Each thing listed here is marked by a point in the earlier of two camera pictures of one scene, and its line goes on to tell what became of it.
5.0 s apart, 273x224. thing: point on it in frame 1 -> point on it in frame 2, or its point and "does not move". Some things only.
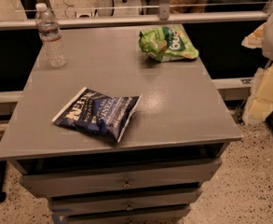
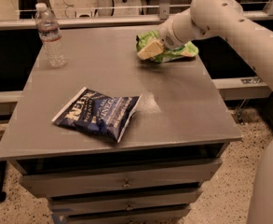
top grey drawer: x=96 y=180 does not move
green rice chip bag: x=167 y=43 does not move
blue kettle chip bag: x=99 y=112 does not move
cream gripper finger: x=268 y=88 -> x=174 y=33
